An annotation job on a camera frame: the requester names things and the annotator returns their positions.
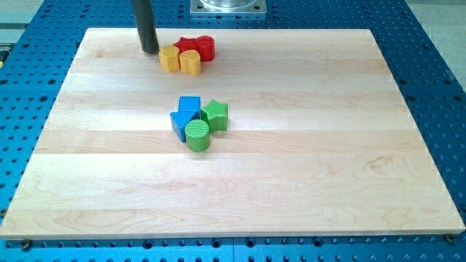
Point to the yellow heart block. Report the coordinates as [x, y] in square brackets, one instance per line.
[190, 62]

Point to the green star block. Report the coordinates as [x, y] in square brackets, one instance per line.
[216, 115]

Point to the green cylinder block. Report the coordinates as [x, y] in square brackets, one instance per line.
[197, 134]

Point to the blue cube block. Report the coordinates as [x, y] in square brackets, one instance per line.
[189, 104]

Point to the blue triangle block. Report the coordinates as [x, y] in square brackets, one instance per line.
[179, 120]

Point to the light wooden board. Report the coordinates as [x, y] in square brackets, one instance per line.
[320, 142]

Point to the red cylinder block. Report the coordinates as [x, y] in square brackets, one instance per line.
[206, 48]

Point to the yellow hexagon block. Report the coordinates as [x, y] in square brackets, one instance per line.
[169, 58]

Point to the red star block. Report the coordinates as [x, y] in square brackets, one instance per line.
[186, 44]

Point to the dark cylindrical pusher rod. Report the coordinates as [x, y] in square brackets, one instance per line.
[145, 25]

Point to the blue perforated metal table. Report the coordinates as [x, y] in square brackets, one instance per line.
[423, 42]

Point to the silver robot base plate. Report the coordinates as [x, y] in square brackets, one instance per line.
[207, 7]

